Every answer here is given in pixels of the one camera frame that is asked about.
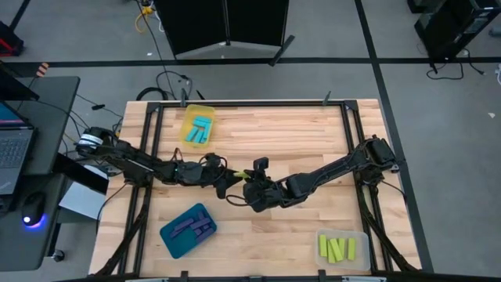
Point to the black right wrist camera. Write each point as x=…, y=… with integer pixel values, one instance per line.
x=261, y=164

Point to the black red tool bag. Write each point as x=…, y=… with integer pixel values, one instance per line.
x=9, y=43

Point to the dark grey laptop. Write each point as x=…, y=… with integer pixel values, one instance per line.
x=13, y=152

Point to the black caster wheel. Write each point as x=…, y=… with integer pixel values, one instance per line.
x=58, y=256

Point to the teal cylinder toy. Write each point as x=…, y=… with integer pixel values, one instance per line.
x=192, y=134

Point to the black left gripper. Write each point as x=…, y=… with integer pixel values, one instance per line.
x=207, y=174

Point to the silver partition hinge post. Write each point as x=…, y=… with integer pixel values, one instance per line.
x=226, y=23

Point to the black computer mouse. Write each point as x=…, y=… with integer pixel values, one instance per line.
x=33, y=205

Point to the black monitor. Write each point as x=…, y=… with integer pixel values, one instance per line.
x=15, y=86

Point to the orange black striped tag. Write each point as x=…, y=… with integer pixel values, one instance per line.
x=42, y=69

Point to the black partition panel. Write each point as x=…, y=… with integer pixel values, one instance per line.
x=258, y=19
x=192, y=23

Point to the blue plastic bin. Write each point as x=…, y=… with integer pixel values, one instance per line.
x=184, y=246

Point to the grey flat box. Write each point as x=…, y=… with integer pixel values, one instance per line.
x=80, y=201

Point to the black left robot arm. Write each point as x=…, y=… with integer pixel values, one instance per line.
x=133, y=160

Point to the black desk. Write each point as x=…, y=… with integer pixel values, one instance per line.
x=51, y=117

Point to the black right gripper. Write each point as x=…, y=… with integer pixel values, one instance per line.
x=266, y=196

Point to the black aluminium table frame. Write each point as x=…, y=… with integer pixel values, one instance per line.
x=254, y=104

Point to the black equipment cabinet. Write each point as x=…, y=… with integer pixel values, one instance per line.
x=454, y=27

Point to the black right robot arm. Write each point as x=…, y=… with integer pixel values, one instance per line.
x=332, y=170

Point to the black partition foot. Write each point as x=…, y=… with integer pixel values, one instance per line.
x=282, y=49

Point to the clear plastic bin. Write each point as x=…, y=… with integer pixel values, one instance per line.
x=362, y=262

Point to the yellow translucent plastic bin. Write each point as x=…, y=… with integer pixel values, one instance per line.
x=186, y=113

